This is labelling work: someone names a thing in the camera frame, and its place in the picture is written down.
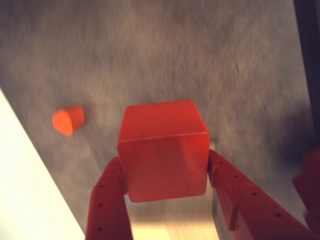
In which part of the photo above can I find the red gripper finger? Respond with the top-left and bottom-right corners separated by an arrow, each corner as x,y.
84,156 -> 134,240
207,149 -> 320,240

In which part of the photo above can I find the orange rounded triangle block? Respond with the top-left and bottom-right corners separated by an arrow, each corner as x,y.
52,104 -> 86,137

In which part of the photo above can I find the red wooden cube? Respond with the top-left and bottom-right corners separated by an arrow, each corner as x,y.
116,99 -> 210,204

